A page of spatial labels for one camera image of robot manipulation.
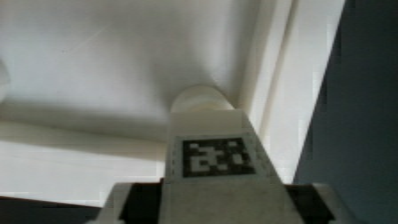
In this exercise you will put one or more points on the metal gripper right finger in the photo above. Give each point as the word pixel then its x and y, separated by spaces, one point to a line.
pixel 320 205

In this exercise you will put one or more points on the white leg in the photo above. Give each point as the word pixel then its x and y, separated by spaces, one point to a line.
pixel 222 188

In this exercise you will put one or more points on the white square tabletop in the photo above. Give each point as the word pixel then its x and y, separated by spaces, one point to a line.
pixel 100 58

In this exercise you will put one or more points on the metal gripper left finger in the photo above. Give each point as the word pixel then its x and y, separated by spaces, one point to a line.
pixel 132 205

